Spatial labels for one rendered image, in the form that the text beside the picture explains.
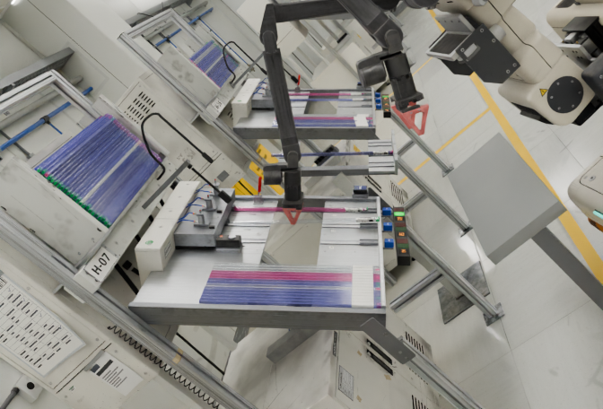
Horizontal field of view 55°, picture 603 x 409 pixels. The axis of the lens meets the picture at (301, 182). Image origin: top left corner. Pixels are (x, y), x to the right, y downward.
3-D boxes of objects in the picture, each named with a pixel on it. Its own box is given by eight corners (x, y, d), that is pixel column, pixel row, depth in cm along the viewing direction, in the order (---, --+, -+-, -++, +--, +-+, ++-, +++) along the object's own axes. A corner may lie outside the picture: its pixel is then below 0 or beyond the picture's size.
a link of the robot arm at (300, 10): (254, 2, 177) (254, 4, 187) (260, 47, 180) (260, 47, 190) (399, -18, 178) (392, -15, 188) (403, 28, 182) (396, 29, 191)
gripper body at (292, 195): (281, 208, 195) (281, 188, 192) (284, 195, 204) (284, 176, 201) (301, 209, 194) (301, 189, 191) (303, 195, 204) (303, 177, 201)
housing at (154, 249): (204, 213, 226) (200, 180, 220) (166, 287, 182) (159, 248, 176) (184, 213, 227) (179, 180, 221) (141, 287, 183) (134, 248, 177)
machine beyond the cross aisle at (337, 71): (413, 43, 690) (297, -79, 645) (418, 59, 616) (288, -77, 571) (330, 120, 740) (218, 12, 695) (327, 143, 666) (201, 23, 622)
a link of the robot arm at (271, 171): (298, 151, 189) (296, 146, 197) (262, 152, 188) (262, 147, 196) (299, 187, 191) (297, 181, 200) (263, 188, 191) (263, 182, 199)
